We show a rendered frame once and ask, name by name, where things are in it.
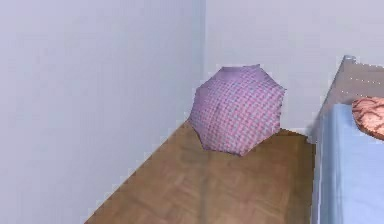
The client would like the light blue bed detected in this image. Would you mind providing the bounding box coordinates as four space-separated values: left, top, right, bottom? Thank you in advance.
309 55 384 224

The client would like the pink checked open umbrella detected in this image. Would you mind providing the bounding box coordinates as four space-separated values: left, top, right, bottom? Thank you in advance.
187 63 288 157

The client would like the orange brown patterned pillow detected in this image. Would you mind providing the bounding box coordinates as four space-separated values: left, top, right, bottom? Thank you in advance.
351 96 384 141

